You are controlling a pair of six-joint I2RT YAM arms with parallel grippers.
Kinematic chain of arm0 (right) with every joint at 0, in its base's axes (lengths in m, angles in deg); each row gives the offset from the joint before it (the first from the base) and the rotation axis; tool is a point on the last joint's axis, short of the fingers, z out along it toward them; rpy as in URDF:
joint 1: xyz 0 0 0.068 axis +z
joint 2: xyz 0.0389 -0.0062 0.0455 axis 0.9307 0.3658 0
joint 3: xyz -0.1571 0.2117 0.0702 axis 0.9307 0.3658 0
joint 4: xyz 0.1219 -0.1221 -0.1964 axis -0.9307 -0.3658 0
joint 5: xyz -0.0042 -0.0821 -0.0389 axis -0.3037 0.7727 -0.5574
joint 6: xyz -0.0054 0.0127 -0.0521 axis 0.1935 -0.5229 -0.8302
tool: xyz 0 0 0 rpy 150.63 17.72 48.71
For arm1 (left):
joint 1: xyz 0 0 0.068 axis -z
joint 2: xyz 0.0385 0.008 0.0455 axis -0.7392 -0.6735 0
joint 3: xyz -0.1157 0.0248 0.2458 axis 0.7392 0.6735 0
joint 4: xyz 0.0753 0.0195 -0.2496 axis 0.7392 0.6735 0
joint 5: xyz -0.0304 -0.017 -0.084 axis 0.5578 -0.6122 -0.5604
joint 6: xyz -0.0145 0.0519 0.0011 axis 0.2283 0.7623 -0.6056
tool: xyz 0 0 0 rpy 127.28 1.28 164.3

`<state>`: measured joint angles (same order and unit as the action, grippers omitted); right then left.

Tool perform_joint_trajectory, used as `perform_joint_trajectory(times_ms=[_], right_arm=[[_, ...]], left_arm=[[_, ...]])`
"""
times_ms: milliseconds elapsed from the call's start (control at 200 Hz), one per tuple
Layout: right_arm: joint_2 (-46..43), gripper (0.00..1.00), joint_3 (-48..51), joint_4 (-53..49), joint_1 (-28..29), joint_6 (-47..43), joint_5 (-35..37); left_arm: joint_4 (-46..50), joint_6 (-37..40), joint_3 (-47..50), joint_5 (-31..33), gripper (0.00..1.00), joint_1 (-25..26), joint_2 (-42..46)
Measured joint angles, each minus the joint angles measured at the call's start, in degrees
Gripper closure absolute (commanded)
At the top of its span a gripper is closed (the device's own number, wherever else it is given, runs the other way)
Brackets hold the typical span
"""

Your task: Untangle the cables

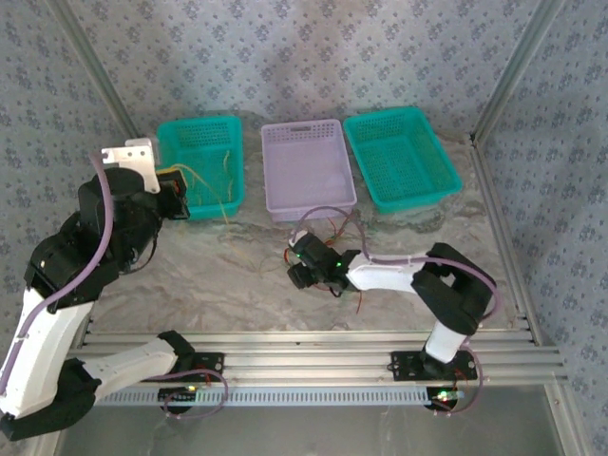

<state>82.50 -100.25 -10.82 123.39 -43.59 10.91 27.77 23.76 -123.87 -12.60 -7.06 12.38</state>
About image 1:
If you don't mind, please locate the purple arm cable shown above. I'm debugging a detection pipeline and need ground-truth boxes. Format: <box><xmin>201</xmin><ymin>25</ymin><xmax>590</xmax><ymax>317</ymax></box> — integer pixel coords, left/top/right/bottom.
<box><xmin>290</xmin><ymin>204</ymin><xmax>500</xmax><ymax>420</ymax></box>
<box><xmin>0</xmin><ymin>150</ymin><xmax>230</xmax><ymax>420</ymax></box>

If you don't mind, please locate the grey metal panel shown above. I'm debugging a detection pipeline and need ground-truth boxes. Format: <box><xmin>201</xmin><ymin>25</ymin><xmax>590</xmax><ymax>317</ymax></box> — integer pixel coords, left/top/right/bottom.
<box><xmin>56</xmin><ymin>403</ymin><xmax>566</xmax><ymax>456</ymax></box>

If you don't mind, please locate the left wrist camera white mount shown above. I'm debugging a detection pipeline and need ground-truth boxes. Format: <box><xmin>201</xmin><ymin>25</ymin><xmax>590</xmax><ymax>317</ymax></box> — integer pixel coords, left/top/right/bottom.
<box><xmin>101</xmin><ymin>136</ymin><xmax>162</xmax><ymax>195</ymax></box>

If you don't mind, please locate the teal plastic basket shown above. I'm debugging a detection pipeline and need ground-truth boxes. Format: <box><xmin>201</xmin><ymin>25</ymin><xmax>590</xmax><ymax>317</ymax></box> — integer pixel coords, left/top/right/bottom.
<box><xmin>342</xmin><ymin>106</ymin><xmax>465</xmax><ymax>215</ymax></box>
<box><xmin>155</xmin><ymin>116</ymin><xmax>246</xmax><ymax>222</ymax></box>

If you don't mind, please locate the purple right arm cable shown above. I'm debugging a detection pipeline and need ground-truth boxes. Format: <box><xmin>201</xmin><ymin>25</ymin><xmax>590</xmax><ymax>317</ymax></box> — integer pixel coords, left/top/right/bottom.
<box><xmin>290</xmin><ymin>204</ymin><xmax>500</xmax><ymax>420</ymax></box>

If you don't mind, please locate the lavender plastic basket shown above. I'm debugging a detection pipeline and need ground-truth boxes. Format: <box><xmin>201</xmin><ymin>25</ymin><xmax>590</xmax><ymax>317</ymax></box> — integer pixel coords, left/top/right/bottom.
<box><xmin>259</xmin><ymin>118</ymin><xmax>358</xmax><ymax>224</ymax></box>

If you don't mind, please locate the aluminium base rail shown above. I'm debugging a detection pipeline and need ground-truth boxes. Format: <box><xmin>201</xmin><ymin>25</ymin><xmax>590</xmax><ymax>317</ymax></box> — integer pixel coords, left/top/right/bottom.
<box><xmin>66</xmin><ymin>330</ymin><xmax>570</xmax><ymax>387</ymax></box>

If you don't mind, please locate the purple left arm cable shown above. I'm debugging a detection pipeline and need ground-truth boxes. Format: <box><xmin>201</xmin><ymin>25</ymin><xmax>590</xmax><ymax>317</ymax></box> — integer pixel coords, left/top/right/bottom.
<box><xmin>0</xmin><ymin>150</ymin><xmax>230</xmax><ymax>420</ymax></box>

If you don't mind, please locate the grey slotted cable duct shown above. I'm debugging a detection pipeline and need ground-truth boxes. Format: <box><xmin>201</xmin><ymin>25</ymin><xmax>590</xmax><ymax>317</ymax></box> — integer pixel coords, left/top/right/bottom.
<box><xmin>94</xmin><ymin>385</ymin><xmax>469</xmax><ymax>409</ymax></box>

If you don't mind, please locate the black controller board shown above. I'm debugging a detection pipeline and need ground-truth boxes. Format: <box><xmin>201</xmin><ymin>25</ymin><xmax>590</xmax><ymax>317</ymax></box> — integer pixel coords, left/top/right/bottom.
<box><xmin>427</xmin><ymin>387</ymin><xmax>466</xmax><ymax>410</ymax></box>
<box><xmin>158</xmin><ymin>387</ymin><xmax>200</xmax><ymax>406</ymax></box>

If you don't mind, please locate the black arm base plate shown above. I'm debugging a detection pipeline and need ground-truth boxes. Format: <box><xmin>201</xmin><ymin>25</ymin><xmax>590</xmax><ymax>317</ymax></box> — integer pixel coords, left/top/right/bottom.
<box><xmin>389</xmin><ymin>350</ymin><xmax>479</xmax><ymax>383</ymax></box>
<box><xmin>156</xmin><ymin>351</ymin><xmax>225</xmax><ymax>384</ymax></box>

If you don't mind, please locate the aluminium frame post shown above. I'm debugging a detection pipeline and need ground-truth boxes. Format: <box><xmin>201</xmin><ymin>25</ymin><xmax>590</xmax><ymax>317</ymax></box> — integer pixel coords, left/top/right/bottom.
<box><xmin>45</xmin><ymin>0</ymin><xmax>146</xmax><ymax>146</ymax></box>
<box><xmin>467</xmin><ymin>0</ymin><xmax>569</xmax><ymax>146</ymax></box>

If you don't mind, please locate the aluminium side rail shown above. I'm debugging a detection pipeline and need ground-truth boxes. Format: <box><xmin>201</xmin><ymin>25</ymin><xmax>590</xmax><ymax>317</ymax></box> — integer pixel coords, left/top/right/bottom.
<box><xmin>75</xmin><ymin>137</ymin><xmax>143</xmax><ymax>351</ymax></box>
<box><xmin>469</xmin><ymin>142</ymin><xmax>545</xmax><ymax>348</ymax></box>

